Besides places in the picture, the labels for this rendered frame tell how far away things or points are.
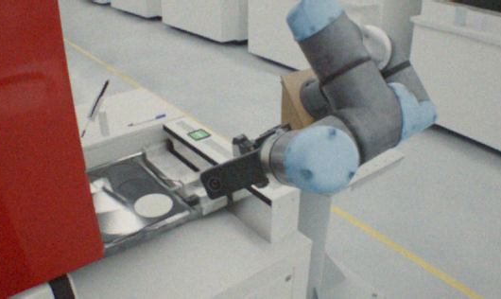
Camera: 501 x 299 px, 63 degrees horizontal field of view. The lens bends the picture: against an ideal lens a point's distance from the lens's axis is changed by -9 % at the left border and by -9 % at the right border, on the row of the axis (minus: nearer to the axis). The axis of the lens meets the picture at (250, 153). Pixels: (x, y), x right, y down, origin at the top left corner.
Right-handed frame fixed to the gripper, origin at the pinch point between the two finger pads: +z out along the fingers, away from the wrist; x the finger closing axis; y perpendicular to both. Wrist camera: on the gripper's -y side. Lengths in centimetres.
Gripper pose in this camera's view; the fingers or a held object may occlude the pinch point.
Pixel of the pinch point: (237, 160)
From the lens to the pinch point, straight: 82.1
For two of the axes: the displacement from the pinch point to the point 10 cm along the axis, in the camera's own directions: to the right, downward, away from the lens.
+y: 8.7, -4.4, 2.3
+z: -2.6, -0.1, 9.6
